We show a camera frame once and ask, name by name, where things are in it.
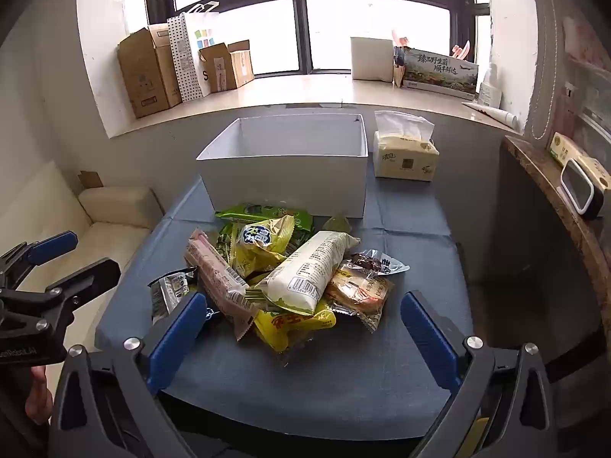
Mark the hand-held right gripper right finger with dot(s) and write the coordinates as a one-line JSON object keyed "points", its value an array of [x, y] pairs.
{"points": [[429, 338]]}

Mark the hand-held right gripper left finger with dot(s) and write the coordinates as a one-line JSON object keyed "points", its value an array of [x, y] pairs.
{"points": [[176, 338]]}

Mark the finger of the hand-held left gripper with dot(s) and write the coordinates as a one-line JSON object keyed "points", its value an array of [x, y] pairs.
{"points": [[52, 244], [95, 274]]}

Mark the small silver snack packet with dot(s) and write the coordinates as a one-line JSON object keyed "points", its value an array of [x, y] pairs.
{"points": [[167, 291]]}

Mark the pink snack packet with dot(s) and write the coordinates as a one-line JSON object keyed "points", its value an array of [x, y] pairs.
{"points": [[215, 276]]}

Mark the clear golden pastry packet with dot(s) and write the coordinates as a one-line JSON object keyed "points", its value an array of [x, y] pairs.
{"points": [[358, 293]]}

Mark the plain yellow snack packet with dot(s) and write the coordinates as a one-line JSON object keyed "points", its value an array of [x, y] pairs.
{"points": [[291, 331]]}

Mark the yellow blue-print snack packet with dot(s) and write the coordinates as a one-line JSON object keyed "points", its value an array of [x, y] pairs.
{"points": [[267, 243]]}

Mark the white puffy snack packet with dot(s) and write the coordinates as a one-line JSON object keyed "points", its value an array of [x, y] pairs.
{"points": [[305, 267]]}

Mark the small jelly cup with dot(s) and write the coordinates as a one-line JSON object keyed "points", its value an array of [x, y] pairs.
{"points": [[336, 224]]}

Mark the long green snack packet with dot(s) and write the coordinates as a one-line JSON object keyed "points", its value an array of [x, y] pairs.
{"points": [[257, 211]]}

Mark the white cardboard box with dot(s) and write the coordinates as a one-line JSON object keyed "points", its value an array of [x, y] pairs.
{"points": [[286, 186]]}

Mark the person's left hand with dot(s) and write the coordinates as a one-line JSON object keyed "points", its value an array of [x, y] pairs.
{"points": [[39, 396]]}

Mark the cream tissue pack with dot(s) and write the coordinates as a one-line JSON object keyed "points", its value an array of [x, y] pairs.
{"points": [[405, 157]]}

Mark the tall brown cardboard box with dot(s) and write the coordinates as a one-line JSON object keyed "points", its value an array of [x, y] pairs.
{"points": [[143, 76]]}

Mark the black rimmed white device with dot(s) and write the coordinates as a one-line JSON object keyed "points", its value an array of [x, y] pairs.
{"points": [[580, 188]]}

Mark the white polka-dot paper bag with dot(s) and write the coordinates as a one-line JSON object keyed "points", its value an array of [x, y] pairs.
{"points": [[191, 57]]}

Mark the white squeeze tube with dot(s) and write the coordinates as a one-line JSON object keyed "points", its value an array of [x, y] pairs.
{"points": [[491, 113]]}

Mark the small open cardboard box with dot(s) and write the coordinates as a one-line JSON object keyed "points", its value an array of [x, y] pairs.
{"points": [[234, 69]]}

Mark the white plastic bottle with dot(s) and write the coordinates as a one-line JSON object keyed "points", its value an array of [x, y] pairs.
{"points": [[490, 88]]}

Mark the landscape printed gift box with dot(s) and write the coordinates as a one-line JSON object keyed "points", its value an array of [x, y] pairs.
{"points": [[439, 76]]}

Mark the small brown printed bag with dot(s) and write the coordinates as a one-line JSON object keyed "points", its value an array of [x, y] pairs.
{"points": [[398, 71]]}

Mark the pale stone window sill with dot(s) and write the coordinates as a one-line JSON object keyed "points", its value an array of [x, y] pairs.
{"points": [[310, 90]]}

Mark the plain white box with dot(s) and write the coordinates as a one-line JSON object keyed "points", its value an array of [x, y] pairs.
{"points": [[372, 59]]}

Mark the pink plastic piece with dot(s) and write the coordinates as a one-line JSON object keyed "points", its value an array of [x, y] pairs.
{"points": [[398, 38], [462, 50]]}

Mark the dark window frame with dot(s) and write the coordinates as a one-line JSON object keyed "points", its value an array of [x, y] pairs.
{"points": [[297, 33]]}

